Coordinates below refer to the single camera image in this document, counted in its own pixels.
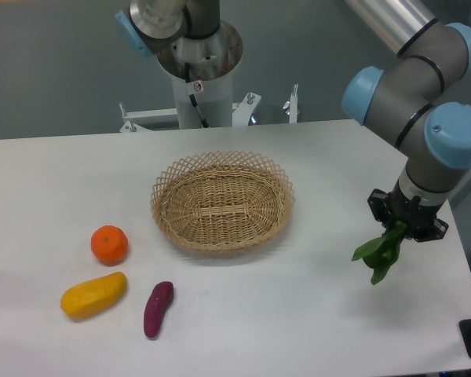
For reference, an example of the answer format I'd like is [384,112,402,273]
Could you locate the white metal mounting frame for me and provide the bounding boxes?
[119,83,301,133]

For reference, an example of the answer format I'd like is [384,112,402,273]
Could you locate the yellow toy mango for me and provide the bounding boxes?
[60,272,128,320]

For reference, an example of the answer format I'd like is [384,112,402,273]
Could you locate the black cable on pedestal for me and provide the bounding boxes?
[184,62,212,129]

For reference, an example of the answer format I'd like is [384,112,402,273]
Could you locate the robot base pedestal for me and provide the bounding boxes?
[114,0,245,130]

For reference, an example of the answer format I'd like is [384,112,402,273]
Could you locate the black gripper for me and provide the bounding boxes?
[367,188,448,241]

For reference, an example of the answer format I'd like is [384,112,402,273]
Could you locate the green leafy vegetable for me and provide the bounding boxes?
[351,221,407,285]

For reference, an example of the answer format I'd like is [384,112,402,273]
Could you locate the purple toy sweet potato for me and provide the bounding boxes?
[144,281,174,339]

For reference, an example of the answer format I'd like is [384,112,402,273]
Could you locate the woven wicker basket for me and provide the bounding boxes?
[150,151,294,253]

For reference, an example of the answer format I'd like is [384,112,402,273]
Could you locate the orange toy fruit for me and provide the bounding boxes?
[90,225,129,265]

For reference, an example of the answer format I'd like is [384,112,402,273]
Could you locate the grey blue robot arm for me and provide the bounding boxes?
[341,1,471,242]

